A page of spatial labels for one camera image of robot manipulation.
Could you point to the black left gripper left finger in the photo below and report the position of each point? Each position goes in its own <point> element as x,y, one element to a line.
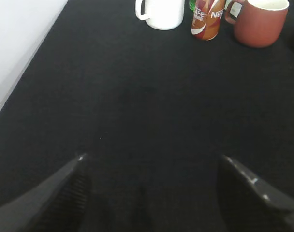
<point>58,204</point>

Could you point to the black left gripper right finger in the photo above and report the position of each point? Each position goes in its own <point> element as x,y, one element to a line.
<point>248,203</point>

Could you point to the white ceramic mug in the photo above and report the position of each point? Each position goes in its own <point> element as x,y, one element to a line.
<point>160,14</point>

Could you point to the green Sprite bottle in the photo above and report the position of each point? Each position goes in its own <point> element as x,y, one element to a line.
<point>192,4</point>

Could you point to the black tablecloth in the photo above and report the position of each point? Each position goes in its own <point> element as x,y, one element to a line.
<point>154,111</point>

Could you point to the red-brown ceramic mug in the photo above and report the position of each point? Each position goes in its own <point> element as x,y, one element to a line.
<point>259,22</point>

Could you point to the brown Nescafe coffee bottle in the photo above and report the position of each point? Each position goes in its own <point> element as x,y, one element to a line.
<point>207,19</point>

